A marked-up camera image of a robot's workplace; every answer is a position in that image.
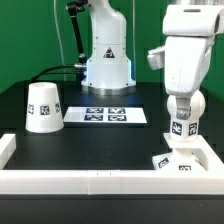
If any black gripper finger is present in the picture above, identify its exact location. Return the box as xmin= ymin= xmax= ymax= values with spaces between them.
xmin=176 ymin=97 xmax=191 ymax=120

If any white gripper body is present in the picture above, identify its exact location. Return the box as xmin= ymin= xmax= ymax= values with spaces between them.
xmin=147 ymin=36 xmax=214 ymax=98

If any white marker sheet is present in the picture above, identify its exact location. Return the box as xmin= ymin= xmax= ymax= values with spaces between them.
xmin=64 ymin=107 xmax=147 ymax=124

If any white cable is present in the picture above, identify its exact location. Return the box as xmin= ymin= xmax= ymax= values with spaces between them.
xmin=53 ymin=0 xmax=67 ymax=82

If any black camera stand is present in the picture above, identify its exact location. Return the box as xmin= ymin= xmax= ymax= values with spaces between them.
xmin=66 ymin=0 xmax=88 ymax=64

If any white lamp shade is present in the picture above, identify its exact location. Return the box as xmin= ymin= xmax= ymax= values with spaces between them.
xmin=25 ymin=82 xmax=64 ymax=133

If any white table border fence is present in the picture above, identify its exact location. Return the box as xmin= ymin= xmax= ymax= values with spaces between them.
xmin=0 ymin=134 xmax=224 ymax=195

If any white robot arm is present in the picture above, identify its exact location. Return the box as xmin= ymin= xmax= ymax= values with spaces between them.
xmin=82 ymin=0 xmax=224 ymax=120

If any white lamp base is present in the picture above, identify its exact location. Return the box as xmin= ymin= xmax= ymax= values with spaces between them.
xmin=152 ymin=133 xmax=224 ymax=172

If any black cable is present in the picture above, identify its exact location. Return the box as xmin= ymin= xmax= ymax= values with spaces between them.
xmin=29 ymin=64 xmax=88 ymax=83

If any white lamp bulb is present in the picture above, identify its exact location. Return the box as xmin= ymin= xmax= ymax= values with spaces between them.
xmin=167 ymin=90 xmax=205 ymax=142

